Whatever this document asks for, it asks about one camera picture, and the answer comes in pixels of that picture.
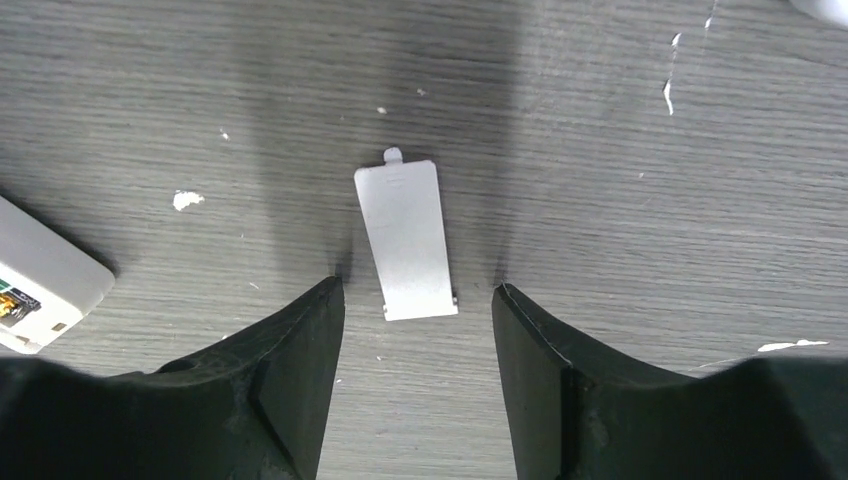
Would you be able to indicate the narrow white battery cover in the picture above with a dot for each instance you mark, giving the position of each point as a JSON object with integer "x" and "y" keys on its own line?
{"x": 402, "y": 211}

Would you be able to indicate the white remote with dark buttons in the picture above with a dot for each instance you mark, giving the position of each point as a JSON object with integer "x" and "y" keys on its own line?
{"x": 833, "y": 12}

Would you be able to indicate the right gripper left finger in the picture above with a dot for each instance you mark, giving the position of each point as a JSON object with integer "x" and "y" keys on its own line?
{"x": 252, "y": 406}

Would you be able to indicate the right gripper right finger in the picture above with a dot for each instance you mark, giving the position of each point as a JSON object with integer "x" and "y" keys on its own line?
{"x": 580, "y": 409}

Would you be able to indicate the gold green AAA battery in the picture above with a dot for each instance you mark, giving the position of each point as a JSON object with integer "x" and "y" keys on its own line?
{"x": 12, "y": 311}

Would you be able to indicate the long white remote control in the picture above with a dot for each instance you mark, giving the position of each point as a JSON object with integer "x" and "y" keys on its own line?
{"x": 58, "y": 283}

